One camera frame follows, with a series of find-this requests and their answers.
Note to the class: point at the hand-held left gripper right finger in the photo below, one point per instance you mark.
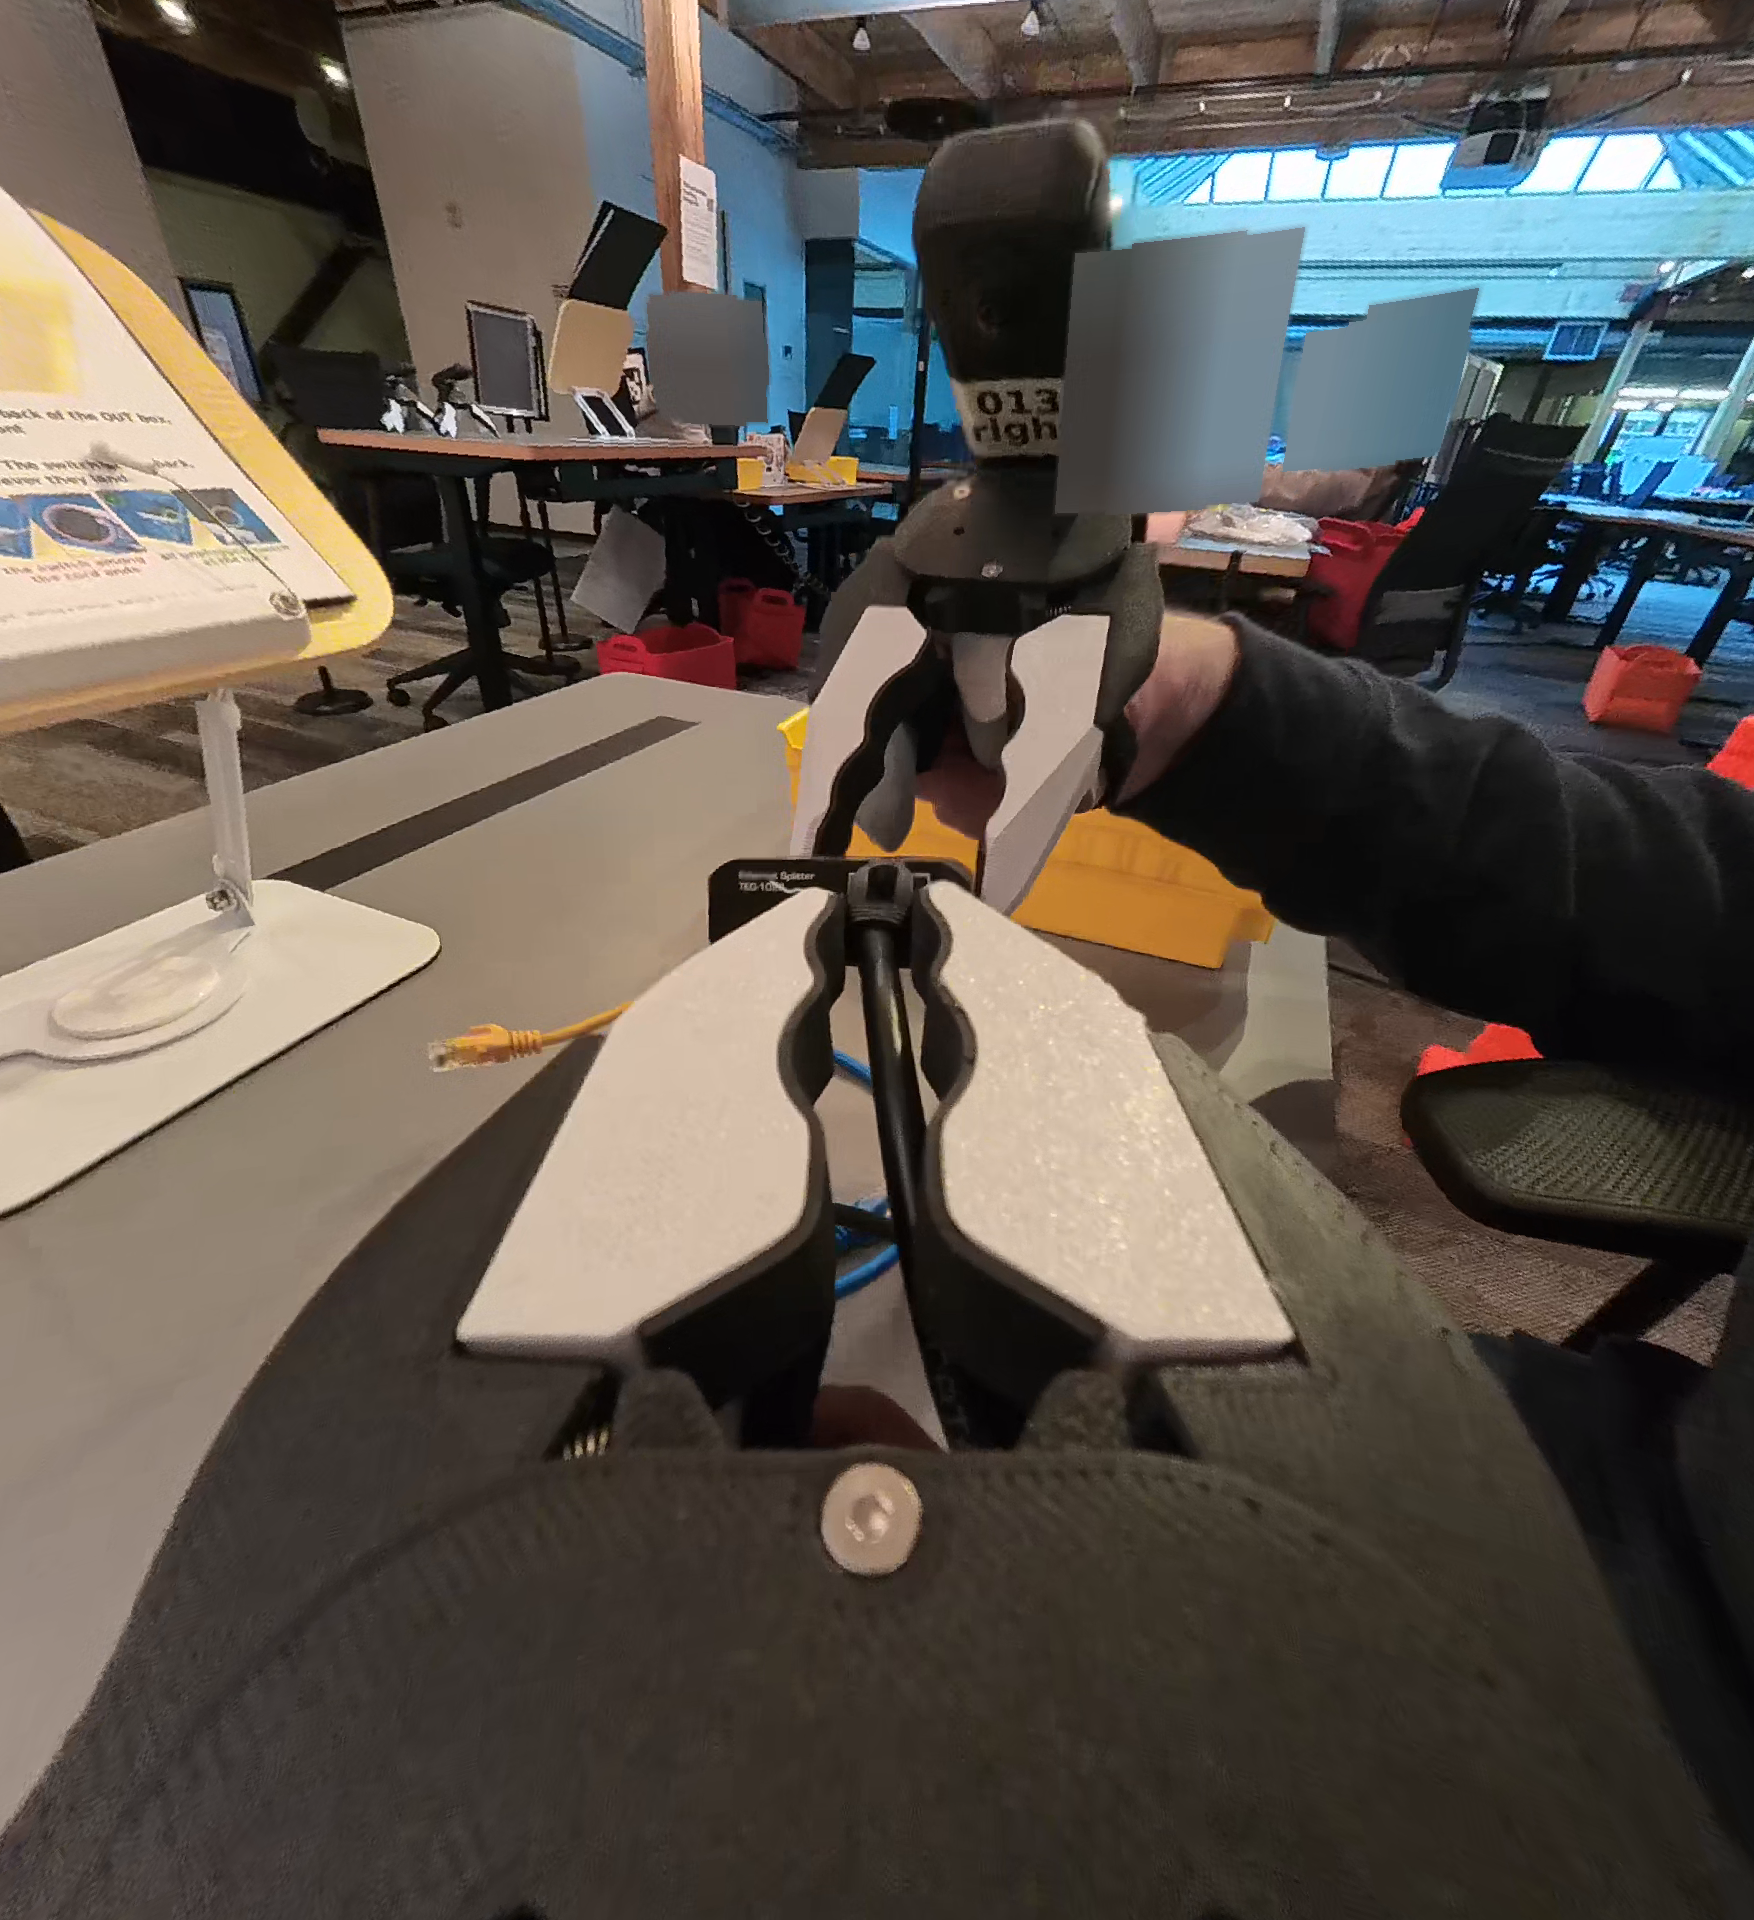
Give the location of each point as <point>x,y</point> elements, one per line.
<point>1087,1157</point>

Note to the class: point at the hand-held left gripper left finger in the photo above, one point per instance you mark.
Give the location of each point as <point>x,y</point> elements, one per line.
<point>681,1141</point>

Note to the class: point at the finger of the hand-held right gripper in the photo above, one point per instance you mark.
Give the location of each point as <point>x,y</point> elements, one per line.
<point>854,707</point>
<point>1064,721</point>

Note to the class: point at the yellow plastic bin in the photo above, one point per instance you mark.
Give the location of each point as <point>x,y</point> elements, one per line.
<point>1147,900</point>

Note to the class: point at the black ethernet splitter box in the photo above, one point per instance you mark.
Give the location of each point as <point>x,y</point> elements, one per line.
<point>772,885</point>

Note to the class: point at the person's right forearm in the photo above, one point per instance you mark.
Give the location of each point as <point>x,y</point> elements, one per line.
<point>1492,870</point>

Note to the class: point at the person's right hand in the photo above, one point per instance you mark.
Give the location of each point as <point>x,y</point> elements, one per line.
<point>1184,674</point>

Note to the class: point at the person's left hand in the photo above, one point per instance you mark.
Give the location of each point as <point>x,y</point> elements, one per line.
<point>877,1419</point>

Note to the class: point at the orange traffic cone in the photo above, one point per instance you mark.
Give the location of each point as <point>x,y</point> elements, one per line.
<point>1478,1051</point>

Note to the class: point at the wooden desk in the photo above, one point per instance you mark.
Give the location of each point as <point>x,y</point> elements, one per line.
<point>517,447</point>

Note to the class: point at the black mesh office chair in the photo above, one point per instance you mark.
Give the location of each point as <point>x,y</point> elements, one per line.
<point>1478,555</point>

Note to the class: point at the computer monitor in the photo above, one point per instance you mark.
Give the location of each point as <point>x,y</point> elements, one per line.
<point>505,359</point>

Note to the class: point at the black mesh chair armrest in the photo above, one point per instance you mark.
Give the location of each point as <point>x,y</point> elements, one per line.
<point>1597,1157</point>

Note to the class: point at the instruction sheet stand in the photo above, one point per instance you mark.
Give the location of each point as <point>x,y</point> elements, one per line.
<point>141,989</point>

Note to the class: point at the wooden post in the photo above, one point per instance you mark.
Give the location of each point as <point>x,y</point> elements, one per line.
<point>674,136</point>

